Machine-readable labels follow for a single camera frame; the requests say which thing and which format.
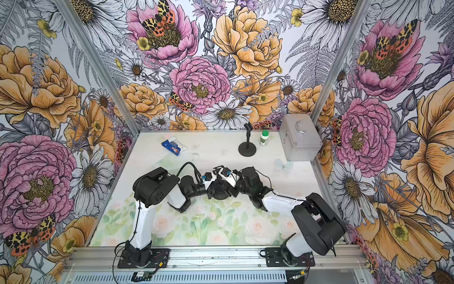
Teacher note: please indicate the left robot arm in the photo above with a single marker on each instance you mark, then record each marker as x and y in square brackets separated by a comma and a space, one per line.
[150, 190]

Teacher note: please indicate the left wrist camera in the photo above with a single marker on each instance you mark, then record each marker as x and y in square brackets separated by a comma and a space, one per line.
[207, 179]

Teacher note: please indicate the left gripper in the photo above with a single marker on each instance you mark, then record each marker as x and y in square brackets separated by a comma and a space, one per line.
[211, 189]

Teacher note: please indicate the white green-capped pill bottle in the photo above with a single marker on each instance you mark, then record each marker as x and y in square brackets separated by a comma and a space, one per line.
[264, 138]

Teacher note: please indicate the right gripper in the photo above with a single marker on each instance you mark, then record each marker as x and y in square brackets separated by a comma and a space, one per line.
[230, 190]

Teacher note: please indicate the white vented cable duct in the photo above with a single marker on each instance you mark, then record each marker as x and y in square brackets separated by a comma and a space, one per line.
[181, 277]

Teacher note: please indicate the silver first aid case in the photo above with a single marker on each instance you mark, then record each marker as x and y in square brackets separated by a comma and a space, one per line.
[299, 137]

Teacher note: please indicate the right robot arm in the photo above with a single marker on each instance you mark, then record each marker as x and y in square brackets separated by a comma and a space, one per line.
[320, 228]

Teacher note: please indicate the black round stand base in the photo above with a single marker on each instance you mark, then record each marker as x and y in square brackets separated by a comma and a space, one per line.
[247, 149]

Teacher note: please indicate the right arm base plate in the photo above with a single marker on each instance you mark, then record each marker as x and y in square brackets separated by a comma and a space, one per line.
[280, 257]

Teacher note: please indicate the aluminium front rail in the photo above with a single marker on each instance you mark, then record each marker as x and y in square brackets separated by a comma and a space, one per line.
[213, 258]

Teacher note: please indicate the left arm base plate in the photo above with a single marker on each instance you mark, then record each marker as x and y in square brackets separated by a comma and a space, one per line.
[147, 258]

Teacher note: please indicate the blue gauze bandage packet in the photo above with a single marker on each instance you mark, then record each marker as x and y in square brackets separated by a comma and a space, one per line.
[174, 146]

